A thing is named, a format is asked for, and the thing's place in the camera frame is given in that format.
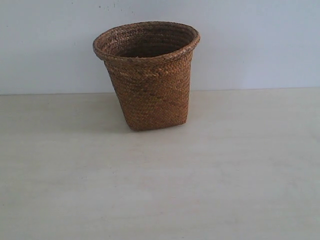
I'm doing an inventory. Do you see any brown woven wicker basket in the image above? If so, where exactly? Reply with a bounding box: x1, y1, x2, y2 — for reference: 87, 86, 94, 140
92, 21, 201, 131

